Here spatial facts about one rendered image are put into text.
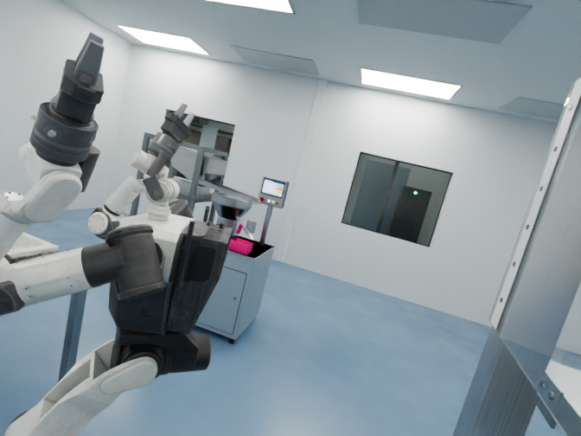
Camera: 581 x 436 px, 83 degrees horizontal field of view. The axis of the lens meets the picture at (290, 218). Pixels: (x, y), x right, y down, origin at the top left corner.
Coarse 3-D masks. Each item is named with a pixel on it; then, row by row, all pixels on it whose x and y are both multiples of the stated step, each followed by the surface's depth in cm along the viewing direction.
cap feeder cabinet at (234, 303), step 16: (240, 256) 258; (256, 256) 262; (224, 272) 262; (240, 272) 258; (256, 272) 270; (224, 288) 263; (240, 288) 260; (256, 288) 284; (208, 304) 267; (224, 304) 264; (240, 304) 261; (256, 304) 300; (208, 320) 269; (224, 320) 266; (240, 320) 263
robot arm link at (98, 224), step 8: (96, 216) 114; (104, 216) 114; (128, 216) 118; (136, 216) 116; (88, 224) 115; (96, 224) 114; (104, 224) 114; (112, 224) 114; (120, 224) 115; (96, 232) 114; (104, 232) 114
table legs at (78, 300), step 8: (72, 296) 134; (80, 296) 134; (72, 304) 134; (80, 304) 135; (72, 312) 134; (80, 312) 136; (72, 320) 135; (80, 320) 137; (72, 328) 135; (80, 328) 138; (72, 336) 136; (64, 344) 137; (72, 344) 137; (64, 352) 137; (72, 352) 138; (64, 360) 138; (72, 360) 139; (64, 368) 138
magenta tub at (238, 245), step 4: (232, 240) 260; (236, 240) 272; (240, 240) 271; (244, 240) 270; (232, 244) 260; (236, 244) 259; (240, 244) 259; (244, 244) 258; (248, 244) 269; (252, 244) 267; (232, 248) 261; (236, 248) 260; (240, 248) 259; (244, 248) 258; (248, 248) 259; (240, 252) 259; (244, 252) 258; (248, 252) 261
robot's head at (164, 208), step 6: (162, 180) 93; (168, 180) 93; (168, 186) 88; (174, 186) 94; (156, 192) 88; (174, 192) 94; (174, 198) 95; (150, 204) 91; (162, 204) 94; (168, 204) 94; (150, 210) 90; (156, 210) 90; (162, 210) 91; (168, 210) 93
